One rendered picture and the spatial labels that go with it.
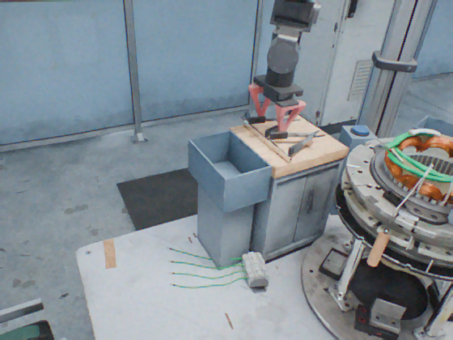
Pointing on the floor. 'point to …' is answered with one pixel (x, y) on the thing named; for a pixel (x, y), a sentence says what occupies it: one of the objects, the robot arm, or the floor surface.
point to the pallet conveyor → (39, 331)
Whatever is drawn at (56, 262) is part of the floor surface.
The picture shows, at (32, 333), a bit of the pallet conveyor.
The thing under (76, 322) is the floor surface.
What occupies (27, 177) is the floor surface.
